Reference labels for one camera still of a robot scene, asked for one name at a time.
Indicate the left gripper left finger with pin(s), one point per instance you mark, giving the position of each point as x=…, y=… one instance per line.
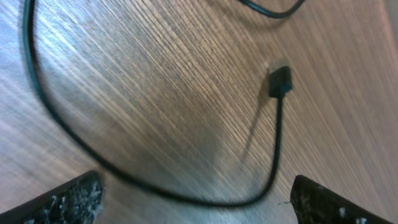
x=76, y=201

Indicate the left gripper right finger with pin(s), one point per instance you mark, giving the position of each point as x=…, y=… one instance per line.
x=315, y=204

